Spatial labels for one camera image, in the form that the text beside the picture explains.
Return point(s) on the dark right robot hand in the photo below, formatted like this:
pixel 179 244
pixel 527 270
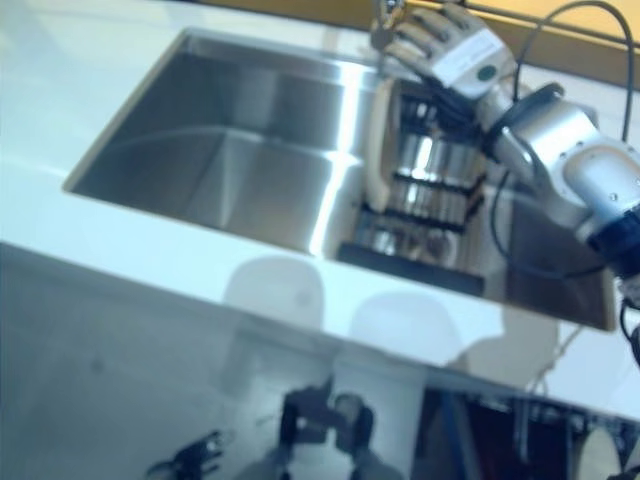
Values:
pixel 465 55

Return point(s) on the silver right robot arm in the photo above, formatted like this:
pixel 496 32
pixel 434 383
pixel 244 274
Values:
pixel 555 130

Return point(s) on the open dishwasher rack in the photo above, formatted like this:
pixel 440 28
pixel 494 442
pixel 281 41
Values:
pixel 450 440

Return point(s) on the chrome gooseneck kitchen faucet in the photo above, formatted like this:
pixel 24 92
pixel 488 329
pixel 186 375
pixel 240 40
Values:
pixel 385 22

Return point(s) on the stainless steel double sink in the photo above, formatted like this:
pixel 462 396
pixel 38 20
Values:
pixel 225 165

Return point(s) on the white glossy base cabinet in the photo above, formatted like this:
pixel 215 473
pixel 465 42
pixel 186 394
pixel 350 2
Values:
pixel 150 380

